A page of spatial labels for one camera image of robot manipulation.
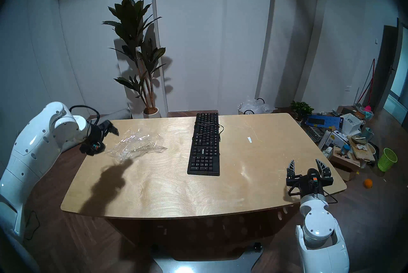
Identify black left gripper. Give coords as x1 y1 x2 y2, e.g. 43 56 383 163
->
84 120 119 145

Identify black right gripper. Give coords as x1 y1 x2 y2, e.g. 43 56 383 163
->
286 159 334 198

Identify clear plastic wrapping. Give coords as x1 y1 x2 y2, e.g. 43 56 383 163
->
107 128 168 163

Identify blue keyboard box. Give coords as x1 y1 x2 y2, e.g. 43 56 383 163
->
307 114 344 131

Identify black computer keyboard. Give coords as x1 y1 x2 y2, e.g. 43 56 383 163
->
187 112 224 176

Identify grey bean bag cushion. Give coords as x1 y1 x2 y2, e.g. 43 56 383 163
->
61 108 132 153

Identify white paper roll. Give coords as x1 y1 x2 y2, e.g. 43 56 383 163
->
318 130 332 150

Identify brown cardboard box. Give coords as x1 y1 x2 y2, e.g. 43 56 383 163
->
328 147 361 182

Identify metal dish rack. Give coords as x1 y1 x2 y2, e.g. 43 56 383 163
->
307 126 329 142

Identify white yellow product box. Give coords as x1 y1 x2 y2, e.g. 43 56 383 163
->
328 130 349 148

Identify wooden cutting board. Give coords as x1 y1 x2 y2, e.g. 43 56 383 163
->
349 137 376 162

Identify small green potted plant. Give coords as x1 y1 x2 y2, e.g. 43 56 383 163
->
290 101 314 124

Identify white open box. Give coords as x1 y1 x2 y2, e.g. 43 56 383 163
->
339 113 364 136

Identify green plastic waste basket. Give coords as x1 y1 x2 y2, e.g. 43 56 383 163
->
377 148 398 172

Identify white basket with plastic bags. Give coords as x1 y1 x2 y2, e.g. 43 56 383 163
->
237 96 275 115

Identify tall potted leafy plant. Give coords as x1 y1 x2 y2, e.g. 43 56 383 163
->
102 0 167 119

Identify dark door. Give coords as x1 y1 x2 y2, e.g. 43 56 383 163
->
371 25 400 113

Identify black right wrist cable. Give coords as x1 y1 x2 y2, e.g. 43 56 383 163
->
287 185 338 205

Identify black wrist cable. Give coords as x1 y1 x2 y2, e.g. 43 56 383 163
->
287 185 338 205
69 105 101 126

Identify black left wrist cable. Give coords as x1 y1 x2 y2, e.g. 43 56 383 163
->
69 105 101 126

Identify red handled broom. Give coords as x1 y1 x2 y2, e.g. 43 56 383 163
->
356 59 376 112

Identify black floor cables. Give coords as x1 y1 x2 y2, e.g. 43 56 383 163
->
24 210 40 241

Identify grey metal robot base plate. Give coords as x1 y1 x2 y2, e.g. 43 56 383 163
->
150 242 265 273

